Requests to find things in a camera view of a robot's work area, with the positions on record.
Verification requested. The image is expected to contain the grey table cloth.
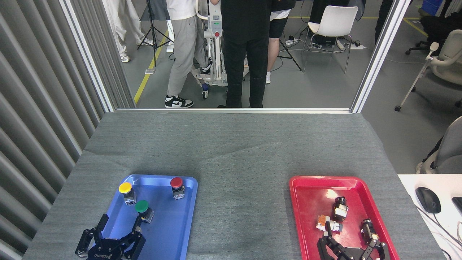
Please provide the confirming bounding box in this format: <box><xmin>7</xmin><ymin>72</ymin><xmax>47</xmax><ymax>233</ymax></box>
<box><xmin>22</xmin><ymin>111</ymin><xmax>446</xmax><ymax>260</ymax></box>

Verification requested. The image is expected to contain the blue plastic tray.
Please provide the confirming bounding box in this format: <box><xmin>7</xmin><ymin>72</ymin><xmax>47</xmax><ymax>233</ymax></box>
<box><xmin>87</xmin><ymin>174</ymin><xmax>199</xmax><ymax>260</ymax></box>

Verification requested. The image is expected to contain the beige office chair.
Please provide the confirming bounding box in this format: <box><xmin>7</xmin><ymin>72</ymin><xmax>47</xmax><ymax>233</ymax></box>
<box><xmin>395</xmin><ymin>30</ymin><xmax>462</xmax><ymax>112</ymax></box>

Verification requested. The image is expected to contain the black selector switch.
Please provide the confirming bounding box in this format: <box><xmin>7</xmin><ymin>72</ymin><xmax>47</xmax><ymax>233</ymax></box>
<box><xmin>333</xmin><ymin>197</ymin><xmax>349</xmax><ymax>221</ymax></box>

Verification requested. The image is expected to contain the black and orange switch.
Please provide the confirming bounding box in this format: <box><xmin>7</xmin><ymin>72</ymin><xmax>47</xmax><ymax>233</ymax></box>
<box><xmin>360</xmin><ymin>218</ymin><xmax>380</xmax><ymax>243</ymax></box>

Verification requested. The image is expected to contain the silver frame post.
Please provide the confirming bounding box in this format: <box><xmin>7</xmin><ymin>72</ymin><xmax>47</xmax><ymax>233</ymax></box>
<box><xmin>350</xmin><ymin>0</ymin><xmax>413</xmax><ymax>113</ymax></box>
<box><xmin>60</xmin><ymin>0</ymin><xmax>116</xmax><ymax>112</ymax></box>

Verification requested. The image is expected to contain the red push button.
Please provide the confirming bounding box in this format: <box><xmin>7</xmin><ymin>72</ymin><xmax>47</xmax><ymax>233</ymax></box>
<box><xmin>170</xmin><ymin>177</ymin><xmax>186</xmax><ymax>200</ymax></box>

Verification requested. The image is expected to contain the grey office chair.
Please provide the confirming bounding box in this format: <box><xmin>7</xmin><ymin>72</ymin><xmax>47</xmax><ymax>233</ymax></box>
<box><xmin>415</xmin><ymin>116</ymin><xmax>462</xmax><ymax>174</ymax></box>

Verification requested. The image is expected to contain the black office chair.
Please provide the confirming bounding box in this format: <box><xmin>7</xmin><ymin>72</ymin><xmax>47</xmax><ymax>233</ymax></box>
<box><xmin>405</xmin><ymin>13</ymin><xmax>462</xmax><ymax>56</ymax></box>

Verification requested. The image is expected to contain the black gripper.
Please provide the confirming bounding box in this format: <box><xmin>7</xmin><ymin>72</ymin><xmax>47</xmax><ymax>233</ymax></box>
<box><xmin>75</xmin><ymin>214</ymin><xmax>147</xmax><ymax>260</ymax></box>
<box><xmin>317</xmin><ymin>221</ymin><xmax>391</xmax><ymax>260</ymax></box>

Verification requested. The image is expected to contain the white plastic chair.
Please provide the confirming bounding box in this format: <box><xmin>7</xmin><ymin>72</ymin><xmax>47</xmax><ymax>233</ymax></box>
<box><xmin>302</xmin><ymin>5</ymin><xmax>359</xmax><ymax>75</ymax></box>

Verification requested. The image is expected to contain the blue storage box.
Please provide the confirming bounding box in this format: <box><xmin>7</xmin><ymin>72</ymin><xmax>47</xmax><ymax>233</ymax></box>
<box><xmin>422</xmin><ymin>0</ymin><xmax>445</xmax><ymax>17</ymax></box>

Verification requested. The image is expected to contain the white and orange switch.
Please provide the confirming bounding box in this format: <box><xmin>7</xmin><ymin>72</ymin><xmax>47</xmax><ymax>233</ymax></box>
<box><xmin>317</xmin><ymin>215</ymin><xmax>343</xmax><ymax>233</ymax></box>

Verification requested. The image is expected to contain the red plastic tray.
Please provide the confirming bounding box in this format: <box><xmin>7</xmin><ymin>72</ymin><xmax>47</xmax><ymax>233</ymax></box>
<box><xmin>289</xmin><ymin>175</ymin><xmax>400</xmax><ymax>260</ymax></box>

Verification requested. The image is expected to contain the white desk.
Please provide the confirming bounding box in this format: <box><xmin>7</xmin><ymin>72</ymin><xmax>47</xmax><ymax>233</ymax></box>
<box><xmin>397</xmin><ymin>174</ymin><xmax>462</xmax><ymax>260</ymax></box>

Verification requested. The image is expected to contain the green push button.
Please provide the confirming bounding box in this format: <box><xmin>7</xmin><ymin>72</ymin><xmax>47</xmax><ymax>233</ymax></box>
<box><xmin>135</xmin><ymin>200</ymin><xmax>155</xmax><ymax>224</ymax></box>

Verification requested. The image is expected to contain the silver frame rail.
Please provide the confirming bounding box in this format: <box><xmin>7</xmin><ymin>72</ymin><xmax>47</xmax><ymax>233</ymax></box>
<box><xmin>115</xmin><ymin>107</ymin><xmax>352</xmax><ymax>114</ymax></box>

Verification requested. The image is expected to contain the black computer mouse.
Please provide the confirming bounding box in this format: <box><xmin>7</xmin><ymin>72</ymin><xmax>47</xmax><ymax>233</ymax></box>
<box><xmin>415</xmin><ymin>187</ymin><xmax>441</xmax><ymax>214</ymax></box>

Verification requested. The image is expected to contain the black tripod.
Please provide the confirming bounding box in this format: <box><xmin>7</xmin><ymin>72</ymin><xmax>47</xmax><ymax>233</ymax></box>
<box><xmin>137</xmin><ymin>0</ymin><xmax>174</xmax><ymax>68</ymax></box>
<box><xmin>277</xmin><ymin>36</ymin><xmax>302</xmax><ymax>71</ymax></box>

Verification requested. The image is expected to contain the yellow push button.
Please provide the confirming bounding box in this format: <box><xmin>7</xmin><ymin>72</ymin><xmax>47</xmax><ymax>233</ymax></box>
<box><xmin>118</xmin><ymin>182</ymin><xmax>136</xmax><ymax>206</ymax></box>

